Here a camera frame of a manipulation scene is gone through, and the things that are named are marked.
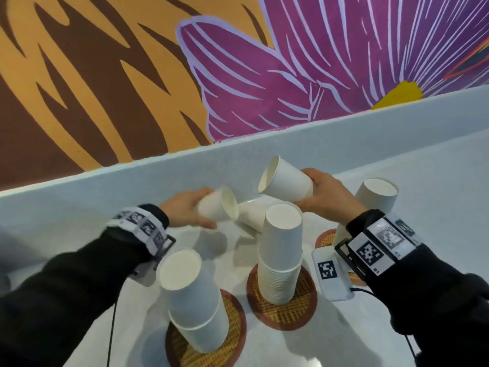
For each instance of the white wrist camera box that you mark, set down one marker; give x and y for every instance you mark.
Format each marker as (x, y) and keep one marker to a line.
(330, 279)
(145, 273)

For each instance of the person's right hand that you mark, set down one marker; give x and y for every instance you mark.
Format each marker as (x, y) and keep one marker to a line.
(332, 198)

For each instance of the person's left forearm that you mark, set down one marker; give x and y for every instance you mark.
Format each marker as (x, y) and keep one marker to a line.
(57, 294)

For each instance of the nested stack of paper cups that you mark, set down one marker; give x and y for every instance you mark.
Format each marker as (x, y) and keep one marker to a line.
(280, 244)
(376, 194)
(191, 294)

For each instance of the person's right forearm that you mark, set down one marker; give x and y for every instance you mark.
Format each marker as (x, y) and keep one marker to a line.
(439, 294)

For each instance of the single white paper cup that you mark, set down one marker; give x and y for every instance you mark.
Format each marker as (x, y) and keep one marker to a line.
(252, 214)
(286, 183)
(217, 206)

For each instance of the white marker wristband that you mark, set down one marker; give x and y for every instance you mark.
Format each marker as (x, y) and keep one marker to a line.
(378, 244)
(141, 225)

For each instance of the person's left hand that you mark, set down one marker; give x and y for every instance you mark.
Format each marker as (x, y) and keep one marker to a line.
(181, 210)

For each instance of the round woven coaster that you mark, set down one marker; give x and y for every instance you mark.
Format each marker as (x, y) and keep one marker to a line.
(324, 238)
(290, 317)
(233, 332)

